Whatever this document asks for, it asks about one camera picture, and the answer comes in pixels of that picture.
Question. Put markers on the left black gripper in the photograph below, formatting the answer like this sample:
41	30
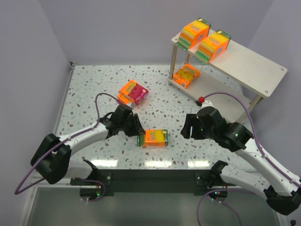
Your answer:
131	125

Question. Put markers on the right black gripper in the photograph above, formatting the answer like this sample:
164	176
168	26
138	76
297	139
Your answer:
194	128

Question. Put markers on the Sponge Daddy yellow green box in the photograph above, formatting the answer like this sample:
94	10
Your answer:
153	138

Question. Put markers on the orange Scrub Daddy box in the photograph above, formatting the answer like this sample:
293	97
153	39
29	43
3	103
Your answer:
123	99

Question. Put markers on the pink Scrub Mommy box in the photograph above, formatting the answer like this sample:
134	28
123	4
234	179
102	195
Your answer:
134	91

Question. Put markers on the Scrub Daddy yellow sponge box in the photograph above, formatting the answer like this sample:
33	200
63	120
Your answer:
186	75

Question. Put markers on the Sponge Daddy multipack box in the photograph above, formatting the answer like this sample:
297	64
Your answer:
212	46
193	33

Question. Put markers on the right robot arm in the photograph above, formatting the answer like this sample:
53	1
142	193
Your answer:
277	185

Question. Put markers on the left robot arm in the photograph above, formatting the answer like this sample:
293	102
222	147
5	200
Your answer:
82	138

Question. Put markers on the white two-tier shelf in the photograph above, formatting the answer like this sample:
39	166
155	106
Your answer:
251	70

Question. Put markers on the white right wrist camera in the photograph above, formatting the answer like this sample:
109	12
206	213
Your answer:
202	103

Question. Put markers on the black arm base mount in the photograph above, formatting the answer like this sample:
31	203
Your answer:
173	181

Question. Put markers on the aluminium frame rail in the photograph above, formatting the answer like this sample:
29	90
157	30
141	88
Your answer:
52	158

